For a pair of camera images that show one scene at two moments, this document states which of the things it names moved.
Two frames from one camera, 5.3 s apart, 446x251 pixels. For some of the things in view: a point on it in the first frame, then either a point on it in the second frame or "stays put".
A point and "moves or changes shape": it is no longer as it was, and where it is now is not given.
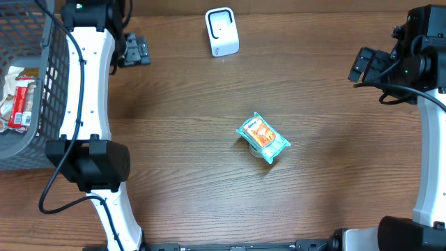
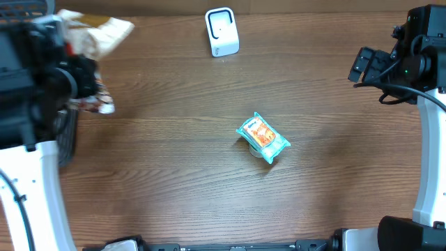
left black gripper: x=136 y=51 to x=78 y=65
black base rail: x=173 y=245 stays put
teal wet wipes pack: x=258 y=134 stays put
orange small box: x=261 y=134 stays put
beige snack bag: x=14 y=73 moves or changes shape
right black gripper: x=374 y=63 stays put
